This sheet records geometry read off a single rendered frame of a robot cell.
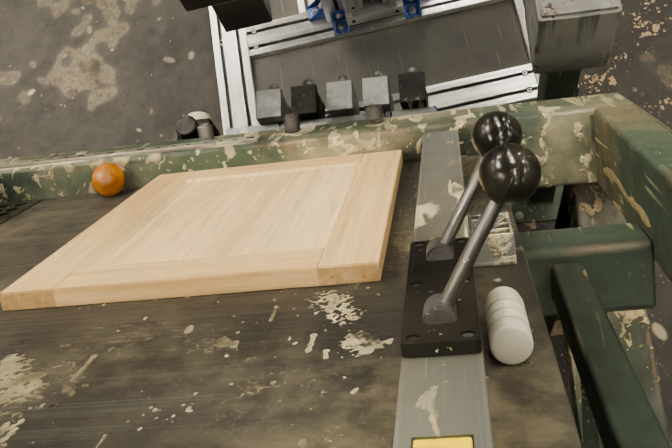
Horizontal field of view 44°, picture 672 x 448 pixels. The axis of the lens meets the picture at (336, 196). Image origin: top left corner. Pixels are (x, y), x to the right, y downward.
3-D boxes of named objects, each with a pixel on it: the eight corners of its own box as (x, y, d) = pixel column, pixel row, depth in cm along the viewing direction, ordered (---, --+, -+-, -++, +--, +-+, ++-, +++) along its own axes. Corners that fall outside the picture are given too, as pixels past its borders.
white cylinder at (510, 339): (535, 364, 56) (524, 317, 64) (532, 324, 56) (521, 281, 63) (491, 367, 57) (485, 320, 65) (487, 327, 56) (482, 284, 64)
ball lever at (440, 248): (455, 267, 68) (528, 118, 64) (456, 284, 64) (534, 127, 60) (413, 249, 68) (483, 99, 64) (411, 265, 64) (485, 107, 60)
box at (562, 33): (596, 6, 140) (610, -60, 123) (607, 69, 136) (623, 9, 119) (524, 15, 142) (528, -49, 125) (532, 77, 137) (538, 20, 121)
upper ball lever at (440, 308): (459, 328, 56) (548, 151, 52) (460, 353, 53) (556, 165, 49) (407, 306, 56) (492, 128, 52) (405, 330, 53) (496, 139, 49)
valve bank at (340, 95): (454, 100, 158) (448, 36, 136) (461, 170, 153) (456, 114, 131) (202, 128, 166) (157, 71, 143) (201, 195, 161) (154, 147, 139)
